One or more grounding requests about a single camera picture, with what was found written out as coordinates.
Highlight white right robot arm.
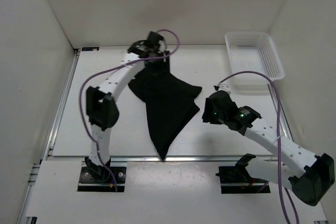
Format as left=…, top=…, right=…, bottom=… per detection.
left=202, top=90, right=335, bottom=206

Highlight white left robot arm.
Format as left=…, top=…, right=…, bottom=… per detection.
left=84, top=36, right=168, bottom=187

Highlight aluminium table edge rail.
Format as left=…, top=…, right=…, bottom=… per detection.
left=16, top=49, right=81, bottom=223

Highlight small black corner label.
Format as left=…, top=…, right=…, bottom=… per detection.
left=81, top=47, right=100, bottom=51

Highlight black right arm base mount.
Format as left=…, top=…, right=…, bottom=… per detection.
left=216, top=166, right=271, bottom=194

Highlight white plastic mesh basket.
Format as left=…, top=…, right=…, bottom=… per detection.
left=225, top=31, right=285, bottom=95

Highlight black shorts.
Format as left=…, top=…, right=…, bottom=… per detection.
left=128, top=58, right=203, bottom=160

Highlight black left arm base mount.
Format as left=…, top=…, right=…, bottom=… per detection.
left=77, top=161, right=128, bottom=193

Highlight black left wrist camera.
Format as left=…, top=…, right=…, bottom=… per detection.
left=146, top=31, right=164, bottom=48

